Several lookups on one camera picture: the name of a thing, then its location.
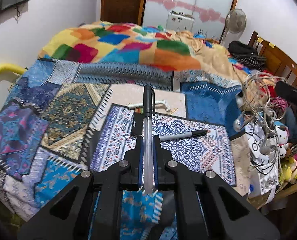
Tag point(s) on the white cat plush toy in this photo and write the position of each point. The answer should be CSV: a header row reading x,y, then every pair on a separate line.
x,y
281,132

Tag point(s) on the white box with round print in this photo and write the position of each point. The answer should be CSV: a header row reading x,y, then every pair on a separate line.
x,y
266,180

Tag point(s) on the group of pink heart stickers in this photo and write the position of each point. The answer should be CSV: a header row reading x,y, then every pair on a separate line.
x,y
168,3

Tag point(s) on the yellow plush toy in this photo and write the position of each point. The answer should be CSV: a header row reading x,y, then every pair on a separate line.
x,y
292,172

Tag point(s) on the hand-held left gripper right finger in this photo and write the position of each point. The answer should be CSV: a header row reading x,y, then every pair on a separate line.
x,y
156,165

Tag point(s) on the colourful patch fleece blanket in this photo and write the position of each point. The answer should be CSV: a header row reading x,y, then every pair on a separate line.
x,y
128,45

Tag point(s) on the clear pen with black cap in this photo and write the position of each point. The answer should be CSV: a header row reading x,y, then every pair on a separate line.
x,y
147,130

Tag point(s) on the standing electric fan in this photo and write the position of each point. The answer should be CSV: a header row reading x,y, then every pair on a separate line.
x,y
236,20

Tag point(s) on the brown wooden door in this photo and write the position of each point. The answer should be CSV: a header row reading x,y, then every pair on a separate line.
x,y
121,0

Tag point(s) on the black bag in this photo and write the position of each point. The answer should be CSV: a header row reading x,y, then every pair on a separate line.
x,y
242,47

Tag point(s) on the grey marker pen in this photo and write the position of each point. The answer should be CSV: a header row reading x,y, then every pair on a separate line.
x,y
188,134

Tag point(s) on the blue patchwork bedsheet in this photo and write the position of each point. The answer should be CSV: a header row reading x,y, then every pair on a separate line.
x,y
63,120

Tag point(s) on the black flat rectangular object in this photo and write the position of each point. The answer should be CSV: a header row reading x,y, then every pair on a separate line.
x,y
136,125

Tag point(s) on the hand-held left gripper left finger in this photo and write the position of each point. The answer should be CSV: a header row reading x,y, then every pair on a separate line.
x,y
139,165

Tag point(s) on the black white striped cloth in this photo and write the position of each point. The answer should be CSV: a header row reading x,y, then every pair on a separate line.
x,y
251,61

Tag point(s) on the white hard case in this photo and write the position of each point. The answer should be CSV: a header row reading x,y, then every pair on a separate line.
x,y
179,21

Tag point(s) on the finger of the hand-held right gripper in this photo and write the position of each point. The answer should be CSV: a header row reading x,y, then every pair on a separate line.
x,y
292,93

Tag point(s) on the wooden bed headboard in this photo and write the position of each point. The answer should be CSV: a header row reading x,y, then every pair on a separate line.
x,y
283,60

